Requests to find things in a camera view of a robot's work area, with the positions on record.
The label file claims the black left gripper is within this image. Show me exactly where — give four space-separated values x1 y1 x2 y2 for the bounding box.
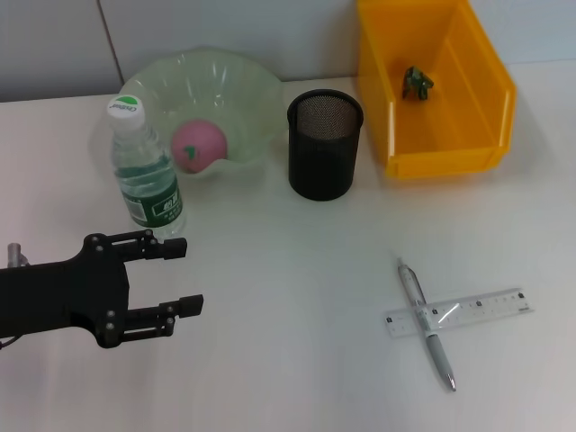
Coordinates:
0 229 204 350

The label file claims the clear green-label water bottle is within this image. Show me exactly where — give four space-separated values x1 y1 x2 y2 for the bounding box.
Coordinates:
106 94 186 239

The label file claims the pink peach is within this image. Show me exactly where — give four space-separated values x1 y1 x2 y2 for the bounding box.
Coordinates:
170 118 230 175

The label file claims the grey ballpoint pen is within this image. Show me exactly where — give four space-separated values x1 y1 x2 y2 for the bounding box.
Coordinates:
396 256 458 393

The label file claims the green plastic wrapper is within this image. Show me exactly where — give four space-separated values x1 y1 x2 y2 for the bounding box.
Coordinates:
400 66 436 103

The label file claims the transparent plastic ruler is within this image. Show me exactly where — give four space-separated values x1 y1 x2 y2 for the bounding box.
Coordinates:
383 286 536 339

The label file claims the black mesh pen cup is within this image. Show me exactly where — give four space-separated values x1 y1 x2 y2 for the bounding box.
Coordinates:
286 88 365 202

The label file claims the translucent green fruit plate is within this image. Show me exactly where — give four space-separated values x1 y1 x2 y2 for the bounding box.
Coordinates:
92 44 287 181

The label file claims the yellow plastic storage bin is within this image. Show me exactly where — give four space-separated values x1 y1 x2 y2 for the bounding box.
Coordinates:
357 0 518 181

